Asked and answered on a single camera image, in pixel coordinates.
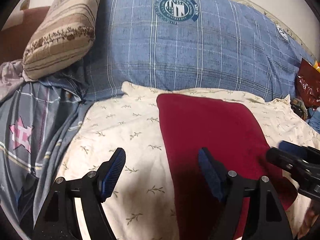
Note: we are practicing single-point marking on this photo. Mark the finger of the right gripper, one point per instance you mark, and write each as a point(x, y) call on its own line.
point(291, 148)

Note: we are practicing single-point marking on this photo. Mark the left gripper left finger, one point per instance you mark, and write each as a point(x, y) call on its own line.
point(58, 219)

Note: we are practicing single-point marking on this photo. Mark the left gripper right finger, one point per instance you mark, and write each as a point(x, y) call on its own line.
point(252, 203)

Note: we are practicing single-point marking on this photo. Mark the red knit sweater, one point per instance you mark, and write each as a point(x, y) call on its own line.
point(233, 137)

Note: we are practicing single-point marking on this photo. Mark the red plastic snack bag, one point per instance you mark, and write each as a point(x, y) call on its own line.
point(307, 84)

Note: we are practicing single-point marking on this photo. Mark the grey plaid star bedsheet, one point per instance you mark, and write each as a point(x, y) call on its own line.
point(37, 125)

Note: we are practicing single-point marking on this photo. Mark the grey crumpled cloth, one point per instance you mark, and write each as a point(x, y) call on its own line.
point(11, 78)

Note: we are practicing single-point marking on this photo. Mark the blue plaid quilt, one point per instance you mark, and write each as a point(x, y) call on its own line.
point(180, 44)

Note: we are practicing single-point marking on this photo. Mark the brown wooden headboard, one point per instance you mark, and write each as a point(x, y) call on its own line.
point(18, 30)

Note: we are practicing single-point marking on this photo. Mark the beige striped pillow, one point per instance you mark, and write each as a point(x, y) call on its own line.
point(65, 36)

